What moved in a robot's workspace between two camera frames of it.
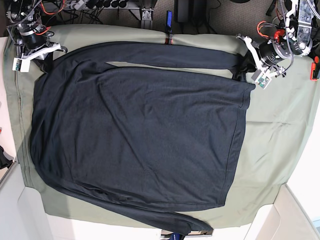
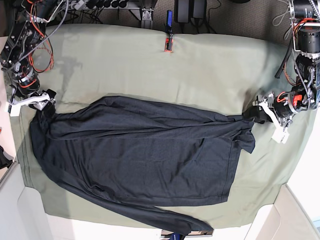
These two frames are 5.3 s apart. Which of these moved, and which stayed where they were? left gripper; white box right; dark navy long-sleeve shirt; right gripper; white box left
Moved: left gripper; right gripper; dark navy long-sleeve shirt
Stayed: white box left; white box right
